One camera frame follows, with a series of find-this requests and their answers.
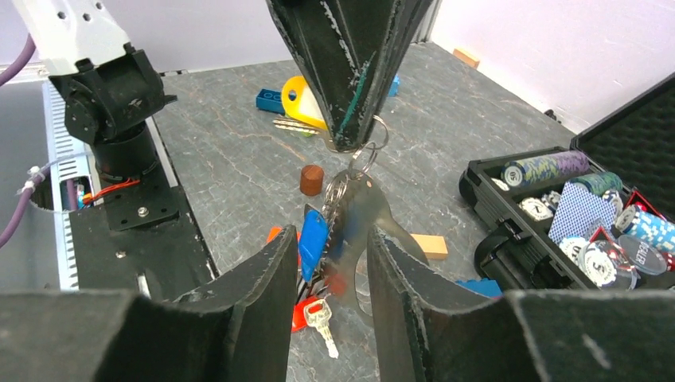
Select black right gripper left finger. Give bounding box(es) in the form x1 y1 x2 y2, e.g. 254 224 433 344
1 225 298 381

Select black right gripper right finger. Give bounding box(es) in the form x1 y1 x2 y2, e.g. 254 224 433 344
367 228 674 381

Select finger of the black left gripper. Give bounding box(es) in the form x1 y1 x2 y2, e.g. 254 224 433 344
337 1 431 152
265 0 394 149

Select yellow key tag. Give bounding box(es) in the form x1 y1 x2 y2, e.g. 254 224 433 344
281 76 327 130

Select blue key tag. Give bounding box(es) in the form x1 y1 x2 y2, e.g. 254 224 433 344
298 208 330 283

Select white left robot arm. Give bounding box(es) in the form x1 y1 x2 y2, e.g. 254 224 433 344
14 1 430 182

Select wooden block on ledge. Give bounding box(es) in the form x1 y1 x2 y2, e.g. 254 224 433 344
452 48 480 69

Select blue grey green brick stack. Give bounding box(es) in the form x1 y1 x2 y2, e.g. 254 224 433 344
388 75 400 97

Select blue red brick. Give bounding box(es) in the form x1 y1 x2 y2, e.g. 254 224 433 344
456 279 503 298

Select orange flat block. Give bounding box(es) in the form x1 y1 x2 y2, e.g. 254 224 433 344
412 234 449 260

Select small dark blue brick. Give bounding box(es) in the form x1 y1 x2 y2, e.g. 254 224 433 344
256 88 285 115

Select brown wooden cylinder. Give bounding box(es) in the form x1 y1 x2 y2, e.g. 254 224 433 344
299 164 324 197

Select black poker chip case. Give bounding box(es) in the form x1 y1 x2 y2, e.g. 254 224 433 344
458 76 674 290

